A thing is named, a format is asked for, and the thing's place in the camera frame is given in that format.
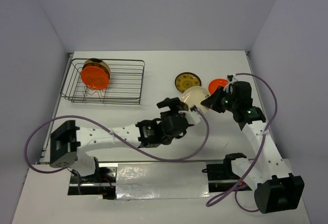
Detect yellow plate brown rim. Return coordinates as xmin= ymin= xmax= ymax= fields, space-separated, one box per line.
xmin=84 ymin=58 xmax=108 ymax=68

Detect metal wire dish rack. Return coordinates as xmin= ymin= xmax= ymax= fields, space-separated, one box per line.
xmin=60 ymin=58 xmax=145 ymax=105

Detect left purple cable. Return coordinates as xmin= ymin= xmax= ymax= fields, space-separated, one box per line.
xmin=24 ymin=107 xmax=211 ymax=194

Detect silver foil sheet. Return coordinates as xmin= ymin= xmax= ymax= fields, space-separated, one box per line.
xmin=115 ymin=162 xmax=210 ymax=200

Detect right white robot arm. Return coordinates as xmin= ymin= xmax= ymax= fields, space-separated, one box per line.
xmin=201 ymin=81 xmax=304 ymax=214

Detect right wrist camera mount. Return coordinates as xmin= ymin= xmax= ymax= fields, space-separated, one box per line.
xmin=227 ymin=74 xmax=237 ymax=84

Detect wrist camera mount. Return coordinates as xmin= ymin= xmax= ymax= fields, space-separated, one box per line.
xmin=185 ymin=106 xmax=202 ymax=126
xmin=227 ymin=74 xmax=237 ymax=84

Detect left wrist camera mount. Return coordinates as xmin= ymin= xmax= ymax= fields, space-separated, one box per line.
xmin=185 ymin=106 xmax=202 ymax=126

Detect pink floral plate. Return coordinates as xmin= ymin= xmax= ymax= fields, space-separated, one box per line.
xmin=179 ymin=86 xmax=210 ymax=114

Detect black metal base rail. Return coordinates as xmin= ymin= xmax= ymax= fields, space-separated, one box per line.
xmin=68 ymin=161 xmax=238 ymax=200

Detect yellow patterned plate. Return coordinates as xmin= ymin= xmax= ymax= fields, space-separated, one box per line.
xmin=174 ymin=72 xmax=202 ymax=93

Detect orange plate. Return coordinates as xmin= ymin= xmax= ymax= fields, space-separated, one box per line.
xmin=80 ymin=65 xmax=111 ymax=90
xmin=208 ymin=78 xmax=228 ymax=95

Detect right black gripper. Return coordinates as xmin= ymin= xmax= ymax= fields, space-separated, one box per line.
xmin=200 ymin=86 xmax=238 ymax=113

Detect orange plate front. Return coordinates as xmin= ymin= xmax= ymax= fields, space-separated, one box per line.
xmin=208 ymin=78 xmax=228 ymax=95

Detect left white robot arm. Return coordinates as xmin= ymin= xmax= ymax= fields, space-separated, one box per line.
xmin=50 ymin=98 xmax=201 ymax=182

